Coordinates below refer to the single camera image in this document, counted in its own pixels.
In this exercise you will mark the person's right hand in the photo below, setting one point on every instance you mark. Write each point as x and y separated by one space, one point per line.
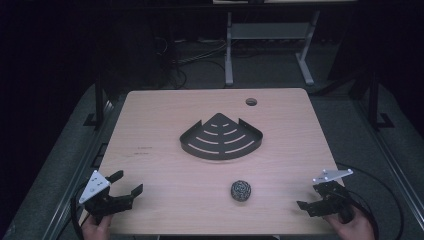
355 230

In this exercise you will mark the black metal corner shelf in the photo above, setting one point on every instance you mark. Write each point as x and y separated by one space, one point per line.
221 141

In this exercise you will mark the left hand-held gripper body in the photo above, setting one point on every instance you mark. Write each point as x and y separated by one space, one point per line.
100 201

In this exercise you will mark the black upright post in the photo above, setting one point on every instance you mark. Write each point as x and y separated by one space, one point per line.
99 100
373 100

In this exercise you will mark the grey metal stand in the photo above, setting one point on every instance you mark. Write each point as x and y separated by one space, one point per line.
266 31

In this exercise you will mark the aluminium frame rail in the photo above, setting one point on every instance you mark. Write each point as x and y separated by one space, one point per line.
390 166
77 178

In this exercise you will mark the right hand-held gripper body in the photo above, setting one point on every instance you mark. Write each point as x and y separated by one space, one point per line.
333 196

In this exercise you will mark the person's left hand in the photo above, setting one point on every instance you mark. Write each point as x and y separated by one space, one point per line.
96 229

